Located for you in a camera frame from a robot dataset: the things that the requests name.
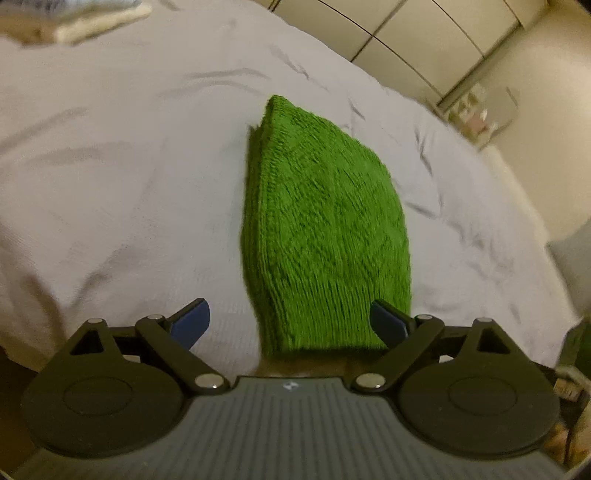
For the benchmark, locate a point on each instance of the cream panelled wardrobe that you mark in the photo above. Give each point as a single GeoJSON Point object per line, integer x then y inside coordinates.
{"type": "Point", "coordinates": [415, 41]}

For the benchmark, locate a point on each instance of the pale grey duvet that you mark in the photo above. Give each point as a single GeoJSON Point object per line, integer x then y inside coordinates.
{"type": "Point", "coordinates": [115, 184]}

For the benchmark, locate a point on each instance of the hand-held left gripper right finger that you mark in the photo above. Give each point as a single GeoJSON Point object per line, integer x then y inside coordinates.
{"type": "Point", "coordinates": [388, 323]}

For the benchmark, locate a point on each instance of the cream cosmetics organizer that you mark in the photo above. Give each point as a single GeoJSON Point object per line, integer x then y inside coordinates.
{"type": "Point", "coordinates": [480, 117]}

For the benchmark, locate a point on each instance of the green knit vest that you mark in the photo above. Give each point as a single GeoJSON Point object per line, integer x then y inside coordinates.
{"type": "Point", "coordinates": [323, 221]}

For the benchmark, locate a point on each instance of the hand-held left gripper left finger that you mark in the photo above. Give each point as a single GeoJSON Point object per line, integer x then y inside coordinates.
{"type": "Point", "coordinates": [191, 321]}

